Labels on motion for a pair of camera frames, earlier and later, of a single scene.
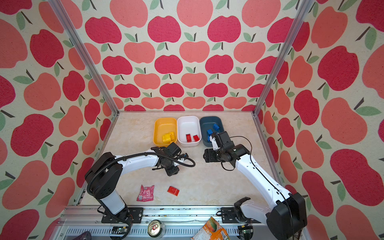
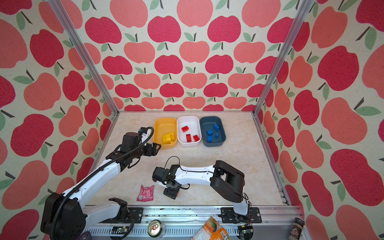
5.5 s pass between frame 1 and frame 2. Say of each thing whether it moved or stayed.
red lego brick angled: stayed
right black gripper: moved
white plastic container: stayed
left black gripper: moved
